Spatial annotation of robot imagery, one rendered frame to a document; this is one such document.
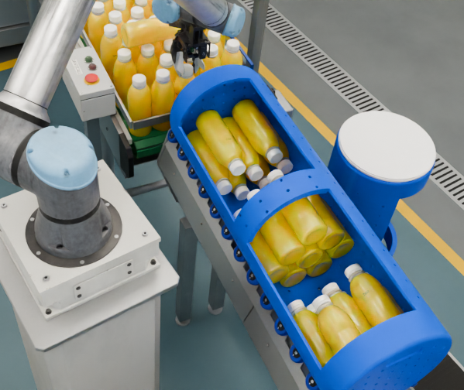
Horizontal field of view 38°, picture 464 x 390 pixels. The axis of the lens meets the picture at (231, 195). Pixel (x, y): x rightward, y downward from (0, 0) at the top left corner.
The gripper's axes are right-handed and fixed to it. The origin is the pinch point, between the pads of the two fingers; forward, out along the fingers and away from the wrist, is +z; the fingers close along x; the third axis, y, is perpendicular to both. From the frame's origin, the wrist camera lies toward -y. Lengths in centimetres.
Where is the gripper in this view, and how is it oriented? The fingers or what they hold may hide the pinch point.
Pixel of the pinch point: (186, 69)
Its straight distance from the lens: 198.9
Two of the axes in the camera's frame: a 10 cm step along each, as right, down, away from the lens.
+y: 4.2, 7.1, -5.6
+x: 9.0, -2.7, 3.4
